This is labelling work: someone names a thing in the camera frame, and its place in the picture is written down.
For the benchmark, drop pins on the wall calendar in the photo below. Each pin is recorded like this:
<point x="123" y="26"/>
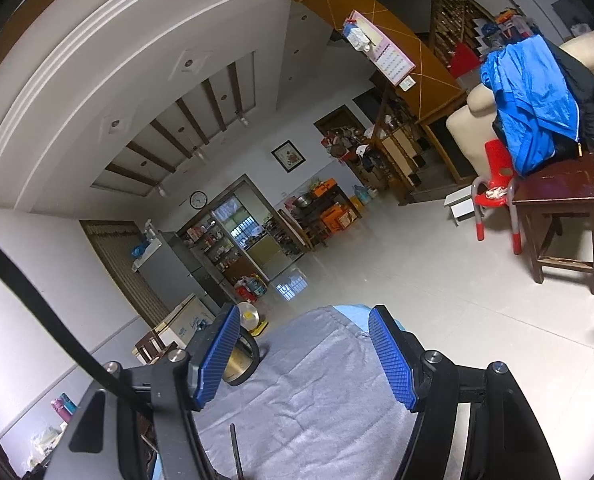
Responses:
<point x="389" y="57"/>

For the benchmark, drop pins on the wooden chair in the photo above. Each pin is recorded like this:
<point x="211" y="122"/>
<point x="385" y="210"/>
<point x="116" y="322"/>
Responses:
<point x="149" y="347"/>

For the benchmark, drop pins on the blue bottle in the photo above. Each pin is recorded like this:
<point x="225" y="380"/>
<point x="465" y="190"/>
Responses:
<point x="69" y="402"/>

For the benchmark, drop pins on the red bag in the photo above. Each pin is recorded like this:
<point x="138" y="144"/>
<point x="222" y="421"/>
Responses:
<point x="464" y="60"/>

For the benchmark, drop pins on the wooden staircase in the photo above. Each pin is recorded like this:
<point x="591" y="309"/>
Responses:
<point x="377" y="7"/>

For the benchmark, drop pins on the kitchen shelf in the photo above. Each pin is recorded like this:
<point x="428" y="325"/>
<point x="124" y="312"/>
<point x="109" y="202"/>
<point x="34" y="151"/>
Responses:
<point x="212" y="250"/>

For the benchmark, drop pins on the grey-blue towel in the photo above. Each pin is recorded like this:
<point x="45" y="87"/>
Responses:
<point x="302" y="400"/>

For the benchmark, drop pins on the white plastic bag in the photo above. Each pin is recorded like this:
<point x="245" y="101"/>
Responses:
<point x="359" y="36"/>

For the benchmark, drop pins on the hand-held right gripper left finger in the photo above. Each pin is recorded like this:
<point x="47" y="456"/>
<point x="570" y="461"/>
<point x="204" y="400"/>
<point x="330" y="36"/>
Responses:
<point x="214" y="360"/>

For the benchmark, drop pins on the red plastic chair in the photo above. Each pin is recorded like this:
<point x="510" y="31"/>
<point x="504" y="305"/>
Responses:
<point x="497" y="160"/>

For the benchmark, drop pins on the light blue mat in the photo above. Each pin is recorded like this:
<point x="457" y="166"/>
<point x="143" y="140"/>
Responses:
<point x="359" y="316"/>

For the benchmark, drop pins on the dark wooden chopstick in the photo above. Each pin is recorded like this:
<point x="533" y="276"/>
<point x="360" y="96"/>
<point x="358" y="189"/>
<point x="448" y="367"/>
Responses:
<point x="235" y="452"/>

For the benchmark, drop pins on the cream sofa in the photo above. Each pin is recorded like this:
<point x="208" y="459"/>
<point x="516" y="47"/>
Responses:
<point x="472" y="125"/>

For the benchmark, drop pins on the small yellow fan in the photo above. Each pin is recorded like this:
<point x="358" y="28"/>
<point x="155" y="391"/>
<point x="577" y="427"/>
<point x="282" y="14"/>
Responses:
<point x="249" y="316"/>

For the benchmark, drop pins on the framed wall picture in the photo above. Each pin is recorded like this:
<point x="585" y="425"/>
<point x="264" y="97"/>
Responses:
<point x="288" y="156"/>

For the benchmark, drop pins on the blue jacket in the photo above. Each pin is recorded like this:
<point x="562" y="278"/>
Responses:
<point x="527" y="105"/>

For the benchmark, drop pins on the wooden display shelf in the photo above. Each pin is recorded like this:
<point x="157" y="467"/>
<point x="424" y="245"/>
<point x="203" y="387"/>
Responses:
<point x="397" y="150"/>

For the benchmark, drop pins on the round wall clock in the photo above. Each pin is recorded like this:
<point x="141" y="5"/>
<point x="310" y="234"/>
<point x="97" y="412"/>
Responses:
<point x="197" y="200"/>

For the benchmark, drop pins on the gold electric kettle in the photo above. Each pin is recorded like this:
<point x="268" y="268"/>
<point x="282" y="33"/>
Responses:
<point x="237" y="362"/>

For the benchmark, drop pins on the orange box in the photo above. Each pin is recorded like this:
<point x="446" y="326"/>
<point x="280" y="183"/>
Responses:
<point x="337" y="217"/>

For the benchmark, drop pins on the white chest freezer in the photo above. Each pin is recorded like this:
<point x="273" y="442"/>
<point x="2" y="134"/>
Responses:
<point x="184" y="327"/>

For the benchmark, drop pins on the clear water jug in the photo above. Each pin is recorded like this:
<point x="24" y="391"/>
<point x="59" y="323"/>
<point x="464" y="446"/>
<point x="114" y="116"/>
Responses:
<point x="361" y="194"/>

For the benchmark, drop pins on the white step stool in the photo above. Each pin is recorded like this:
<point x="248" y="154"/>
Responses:
<point x="464" y="207"/>

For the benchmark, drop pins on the wooden lattice shelf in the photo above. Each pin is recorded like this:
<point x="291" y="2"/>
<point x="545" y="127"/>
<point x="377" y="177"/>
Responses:
<point x="452" y="20"/>

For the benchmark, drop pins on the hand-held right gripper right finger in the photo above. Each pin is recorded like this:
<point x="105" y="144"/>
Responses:
<point x="394" y="360"/>

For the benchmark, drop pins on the grey refrigerator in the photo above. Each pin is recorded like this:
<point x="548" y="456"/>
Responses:
<point x="177" y="270"/>

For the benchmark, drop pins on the dark wooden side table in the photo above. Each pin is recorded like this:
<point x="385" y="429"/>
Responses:
<point x="557" y="185"/>

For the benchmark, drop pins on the pink bottle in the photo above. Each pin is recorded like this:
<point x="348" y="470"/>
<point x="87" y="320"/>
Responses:
<point x="59" y="411"/>

